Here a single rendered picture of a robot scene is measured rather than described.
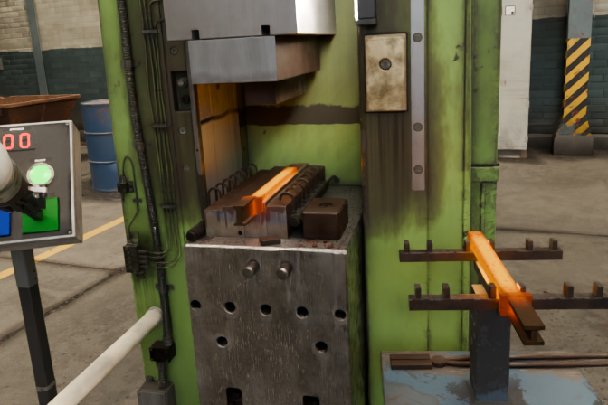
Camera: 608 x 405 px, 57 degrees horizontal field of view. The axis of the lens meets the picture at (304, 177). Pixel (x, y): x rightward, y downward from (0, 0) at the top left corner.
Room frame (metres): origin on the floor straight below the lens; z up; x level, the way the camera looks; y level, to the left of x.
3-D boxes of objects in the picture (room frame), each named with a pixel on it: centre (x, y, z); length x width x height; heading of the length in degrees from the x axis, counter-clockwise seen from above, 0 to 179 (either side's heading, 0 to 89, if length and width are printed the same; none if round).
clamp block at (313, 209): (1.25, -0.05, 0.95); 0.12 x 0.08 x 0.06; 165
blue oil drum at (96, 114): (5.78, 1.93, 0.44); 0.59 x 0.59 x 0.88
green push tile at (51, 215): (1.19, 0.58, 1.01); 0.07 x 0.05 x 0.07; 100
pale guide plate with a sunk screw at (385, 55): (1.28, -0.20, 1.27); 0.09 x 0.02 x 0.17; 75
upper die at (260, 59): (1.44, 0.09, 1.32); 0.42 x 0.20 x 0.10; 165
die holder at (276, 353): (1.44, 0.03, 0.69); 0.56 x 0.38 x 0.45; 165
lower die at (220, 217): (1.44, 0.09, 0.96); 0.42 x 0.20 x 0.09; 165
